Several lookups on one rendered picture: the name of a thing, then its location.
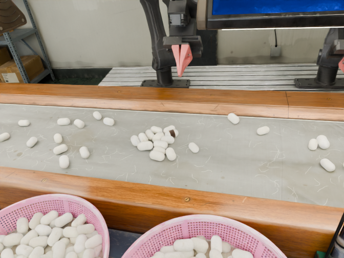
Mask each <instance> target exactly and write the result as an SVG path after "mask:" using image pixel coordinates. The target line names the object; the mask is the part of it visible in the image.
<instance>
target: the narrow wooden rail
mask: <svg viewBox="0 0 344 258"><path fill-rule="evenodd" d="M48 194H67V195H73V196H77V197H80V198H82V199H85V200H87V201H88V202H90V203H91V204H93V205H94V206H95V207H96V208H97V209H98V210H99V211H100V213H101V214H102V216H103V218H104V220H105V222H106V225H107V228H108V229H113V230H119V231H125V232H131V233H137V234H145V233H146V232H147V231H149V230H150V229H152V228H154V227H155V226H157V225H159V224H161V223H163V222H166V221H168V220H171V219H174V218H178V217H182V216H188V215H194V214H209V215H214V216H221V217H225V218H229V219H232V220H235V221H238V222H241V223H243V224H245V225H247V226H249V227H251V228H253V229H254V230H256V231H258V232H259V233H261V234H262V235H263V236H265V237H266V238H267V239H269V240H270V241H271V242H272V243H273V244H274V245H275V246H276V247H277V248H278V249H280V251H281V252H282V253H283V254H284V255H285V256H286V257H287V258H314V257H315V254H316V252H317V251H322V252H327V250H328V247H329V245H330V243H331V241H332V238H333V235H334V233H335V231H336V228H337V226H338V224H339V221H340V219H341V217H342V214H343V212H344V208H340V207H332V206H324V205H315V204H307V203H299V202H290V201H282V200H274V199H265V198H257V197H249V196H240V195H232V194H227V193H218V192H210V191H202V190H193V189H185V188H176V187H168V186H160V185H151V184H143V183H135V182H126V181H118V180H110V179H102V178H93V177H85V176H76V175H68V174H60V173H51V172H46V171H38V170H29V169H21V168H13V167H4V166H0V210H2V209H4V208H6V207H8V206H10V205H12V204H14V203H17V202H19V201H22V200H25V199H28V198H32V197H36V196H41V195H48Z"/></svg>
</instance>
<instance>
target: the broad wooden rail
mask: <svg viewBox="0 0 344 258"><path fill-rule="evenodd" d="M0 103H2V104H21V105H40V106H59V107H70V108H89V109H108V110H127V111H147V112H166V113H185V114H204V115H223V116H228V115H229V114H230V113H234V114H235V115H236V116H242V117H262V118H281V119H300V120H319V121H338V122H344V93H324V92H289V91H256V90H222V89H188V88H154V87H120V86H102V85H69V84H35V83H2V82H0Z"/></svg>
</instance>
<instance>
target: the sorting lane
mask: <svg viewBox="0 0 344 258"><path fill-rule="evenodd" d="M94 112H99V113H100V114H101V115H102V118H101V119H100V120H97V119H96V118H95V117H94V116H93V113H94ZM238 117H239V122H238V123H237V124H234V123H232V122H231V121H230V120H228V116H223V115H204V114H185V113H166V112H147V111H127V110H108V109H89V108H78V107H59V106H40V105H21V104H2V103H0V135H1V134H3V133H8V134H9V135H10V137H9V138H8V139H7V140H5V141H3V142H0V166H4V167H13V168H21V169H29V170H38V171H46V172H51V173H60V174H68V175H76V176H85V177H93V178H102V179H110V180H118V181H126V182H135V183H143V184H151V185H160V186H168V187H176V188H185V189H193V190H202V191H210V192H218V193H224V194H232V195H240V196H249V197H257V198H265V199H274V200H282V201H290V202H299V203H307V204H315V205H324V206H332V207H340V208H344V166H343V163H344V122H338V121H319V120H300V119H281V118H262V117H242V116H238ZM60 118H68V119H69V120H70V124H68V125H59V124H58V123H57V120H58V119H60ZM104 118H111V119H113V120H114V125H111V126H110V125H107V124H104V123H103V120H104ZM76 119H79V120H81V121H83V122H84V127H83V128H78V127H77V126H75V124H74V121H75V120H76ZM20 120H29V122H30V124H29V125H28V126H20V125H19V124H18V122H19V121H20ZM171 125H173V126H174V127H175V129H176V130H177V131H178V136H177V137H175V138H174V143H172V144H168V147H167V148H169V147H171V148H173V150H174V152H175V154H176V158H175V160H172V161H171V160H169V159H168V158H167V155H166V153H165V154H164V155H165V158H164V160H162V161H157V160H153V159H151V158H150V156H149V154H150V152H151V151H153V149H154V142H153V141H152V140H149V139H148V141H150V142H152V143H153V148H152V149H151V150H138V148H137V146H134V145H133V144H132V142H131V136H133V135H136V136H137V137H138V135H139V134H140V133H145V132H146V130H150V129H151V127H152V126H156V127H160V128H162V132H163V130H164V129H165V128H166V127H168V126H171ZM264 126H267V127H269V132H268V133H266V134H263V135H259V134H258V133H257V129H258V128H260V127H264ZM163 133H164V132H163ZM55 134H61V136H62V143H60V144H58V143H56V142H55V141H54V135H55ZM319 135H324V136H326V138H327V140H328V141H329V143H330V146H329V147H328V148H326V149H322V148H321V147H320V146H319V144H318V145H317V148H316V149H315V150H310V149H309V148H308V144H309V141H310V140H311V139H316V138H317V137H318V136H319ZM164 136H165V134H164ZM31 137H36V138H37V142H36V143H35V144H34V146H33V147H28V146H27V141H28V140H29V139H30V138H31ZM191 142H193V143H195V144H196V145H197V146H198V147H199V151H198V152H197V153H194V152H192V151H191V150H190V148H189V147H188V145H189V144H190V143H191ZM62 144H65V145H67V147H68V149H67V151H65V152H63V153H61V154H58V155H57V154H55V153H54V152H53V149H54V148H55V147H57V146H60V145H62ZM83 146H85V147H87V148H88V151H89V153H90V155H89V157H88V158H83V157H82V156H81V154H80V151H79V150H80V148H81V147H83ZM165 150H166V149H165ZM62 155H66V156H68V158H69V166H68V167H67V168H61V167H60V165H59V158H60V157H61V156H62ZM322 159H328V160H329V161H331V162H332V163H333V164H334V165H335V170H334V171H327V170H326V169H325V168H323V167H322V166H321V164H320V161H321V160H322Z"/></svg>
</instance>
